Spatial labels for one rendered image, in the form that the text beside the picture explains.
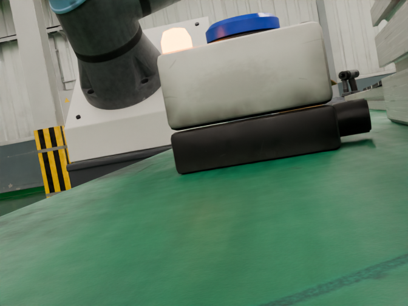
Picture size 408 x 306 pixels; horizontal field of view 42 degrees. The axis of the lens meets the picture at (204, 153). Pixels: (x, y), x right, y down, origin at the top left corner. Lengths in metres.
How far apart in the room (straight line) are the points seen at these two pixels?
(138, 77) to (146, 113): 0.06
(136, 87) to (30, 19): 6.00
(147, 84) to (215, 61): 0.63
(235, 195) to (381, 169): 0.04
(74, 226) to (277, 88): 0.13
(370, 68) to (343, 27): 1.02
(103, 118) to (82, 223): 0.73
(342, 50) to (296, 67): 11.33
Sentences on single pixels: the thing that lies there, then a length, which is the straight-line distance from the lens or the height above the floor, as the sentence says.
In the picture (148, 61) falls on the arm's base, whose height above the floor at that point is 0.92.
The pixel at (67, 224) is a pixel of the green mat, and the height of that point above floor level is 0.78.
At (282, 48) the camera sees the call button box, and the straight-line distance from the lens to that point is 0.25.
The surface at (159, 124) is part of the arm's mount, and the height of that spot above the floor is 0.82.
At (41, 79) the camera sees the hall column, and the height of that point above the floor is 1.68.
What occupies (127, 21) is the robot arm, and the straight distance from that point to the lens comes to 0.84.
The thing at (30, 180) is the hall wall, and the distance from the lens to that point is 12.46.
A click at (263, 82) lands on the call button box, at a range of 0.25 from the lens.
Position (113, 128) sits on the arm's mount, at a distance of 0.87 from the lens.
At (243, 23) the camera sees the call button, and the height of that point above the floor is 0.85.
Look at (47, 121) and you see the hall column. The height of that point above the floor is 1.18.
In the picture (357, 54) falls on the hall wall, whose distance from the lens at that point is 11.58.
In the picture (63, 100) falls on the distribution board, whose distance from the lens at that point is 11.80.
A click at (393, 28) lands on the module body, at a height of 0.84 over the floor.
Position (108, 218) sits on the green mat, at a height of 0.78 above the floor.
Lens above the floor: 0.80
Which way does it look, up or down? 3 degrees down
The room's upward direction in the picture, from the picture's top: 10 degrees counter-clockwise
